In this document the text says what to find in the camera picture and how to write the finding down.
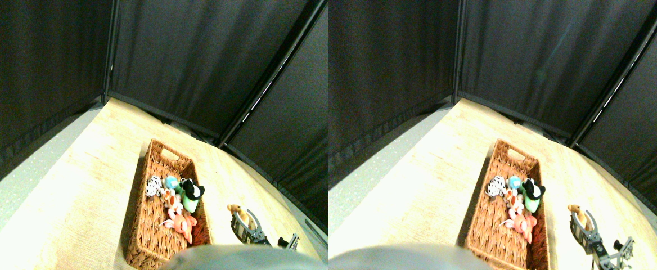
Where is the black curtain stand pole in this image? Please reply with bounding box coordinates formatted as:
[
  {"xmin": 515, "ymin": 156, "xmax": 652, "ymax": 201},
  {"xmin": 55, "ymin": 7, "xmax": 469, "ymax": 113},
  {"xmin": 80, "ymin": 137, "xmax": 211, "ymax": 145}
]
[
  {"xmin": 216, "ymin": 0, "xmax": 329, "ymax": 149},
  {"xmin": 103, "ymin": 0, "xmax": 120, "ymax": 105},
  {"xmin": 567, "ymin": 0, "xmax": 657, "ymax": 149},
  {"xmin": 452, "ymin": 0, "xmax": 469, "ymax": 105}
]

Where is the black curtain stand foot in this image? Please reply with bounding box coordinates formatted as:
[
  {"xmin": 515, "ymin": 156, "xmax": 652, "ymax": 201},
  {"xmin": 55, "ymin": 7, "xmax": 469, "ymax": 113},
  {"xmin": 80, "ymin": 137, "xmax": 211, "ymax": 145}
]
[{"xmin": 304, "ymin": 218, "xmax": 329, "ymax": 236}]

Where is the brown wicker basket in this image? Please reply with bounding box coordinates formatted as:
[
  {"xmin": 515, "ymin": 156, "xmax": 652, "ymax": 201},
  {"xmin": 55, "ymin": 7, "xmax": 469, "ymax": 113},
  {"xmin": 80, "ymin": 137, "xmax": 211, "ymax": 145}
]
[
  {"xmin": 465, "ymin": 139, "xmax": 550, "ymax": 270},
  {"xmin": 124, "ymin": 139, "xmax": 213, "ymax": 270}
]

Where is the black and white spotted toy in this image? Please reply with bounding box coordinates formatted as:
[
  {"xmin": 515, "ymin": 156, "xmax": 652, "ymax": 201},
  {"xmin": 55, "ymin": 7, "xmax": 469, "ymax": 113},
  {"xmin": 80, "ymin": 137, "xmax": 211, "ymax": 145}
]
[
  {"xmin": 144, "ymin": 175, "xmax": 164, "ymax": 198},
  {"xmin": 487, "ymin": 175, "xmax": 507, "ymax": 198}
]

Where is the tan toy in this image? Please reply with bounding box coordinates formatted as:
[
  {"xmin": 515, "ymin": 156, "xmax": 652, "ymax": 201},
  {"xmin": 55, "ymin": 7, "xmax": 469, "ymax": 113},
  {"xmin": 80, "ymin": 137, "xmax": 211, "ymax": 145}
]
[
  {"xmin": 567, "ymin": 204, "xmax": 592, "ymax": 228},
  {"xmin": 227, "ymin": 204, "xmax": 251, "ymax": 227}
]

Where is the orange and white toy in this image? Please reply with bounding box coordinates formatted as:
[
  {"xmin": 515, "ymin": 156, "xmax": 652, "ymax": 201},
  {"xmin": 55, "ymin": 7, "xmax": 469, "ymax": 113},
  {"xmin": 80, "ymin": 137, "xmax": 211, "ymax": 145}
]
[
  {"xmin": 161, "ymin": 189, "xmax": 183, "ymax": 217},
  {"xmin": 503, "ymin": 189, "xmax": 525, "ymax": 217}
]

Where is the red toy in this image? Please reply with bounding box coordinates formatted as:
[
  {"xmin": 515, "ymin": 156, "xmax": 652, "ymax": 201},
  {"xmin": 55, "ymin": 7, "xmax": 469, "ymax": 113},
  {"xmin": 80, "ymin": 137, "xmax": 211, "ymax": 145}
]
[
  {"xmin": 160, "ymin": 211, "xmax": 199, "ymax": 245},
  {"xmin": 500, "ymin": 211, "xmax": 538, "ymax": 245}
]

